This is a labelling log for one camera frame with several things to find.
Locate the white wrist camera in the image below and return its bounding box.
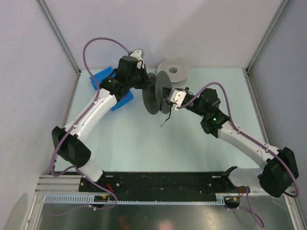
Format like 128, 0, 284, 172
168, 88, 187, 110
129, 49, 144, 69

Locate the black filament spool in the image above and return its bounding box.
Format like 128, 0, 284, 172
142, 71, 172, 115

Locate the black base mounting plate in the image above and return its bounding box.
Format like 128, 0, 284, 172
79, 171, 241, 201

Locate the black cable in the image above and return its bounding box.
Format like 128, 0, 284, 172
160, 106, 172, 127

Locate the aluminium frame post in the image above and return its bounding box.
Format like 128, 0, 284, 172
35, 0, 81, 74
246, 0, 293, 74

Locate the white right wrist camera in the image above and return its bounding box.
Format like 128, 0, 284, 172
168, 88, 187, 110

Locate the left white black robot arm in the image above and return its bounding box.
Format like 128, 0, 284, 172
52, 50, 149, 192

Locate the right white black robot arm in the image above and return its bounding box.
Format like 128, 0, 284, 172
162, 85, 299, 197

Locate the aluminium frame post right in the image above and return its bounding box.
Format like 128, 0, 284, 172
246, 0, 293, 74

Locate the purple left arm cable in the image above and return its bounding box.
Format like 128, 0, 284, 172
51, 37, 132, 216

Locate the grey slotted cable duct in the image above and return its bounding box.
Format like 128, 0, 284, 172
45, 194, 239, 205

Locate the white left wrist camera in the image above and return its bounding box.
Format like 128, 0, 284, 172
129, 49, 144, 69

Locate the aluminium frame post left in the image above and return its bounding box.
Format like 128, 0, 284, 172
35, 0, 81, 74

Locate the white perforated filament spool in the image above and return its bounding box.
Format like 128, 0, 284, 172
157, 59, 189, 88

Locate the blue plastic bin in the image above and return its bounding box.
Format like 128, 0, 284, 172
89, 66, 134, 112

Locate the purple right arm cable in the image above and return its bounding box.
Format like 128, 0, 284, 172
177, 82, 300, 227

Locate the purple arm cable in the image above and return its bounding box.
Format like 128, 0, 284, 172
177, 82, 300, 227
51, 37, 132, 216

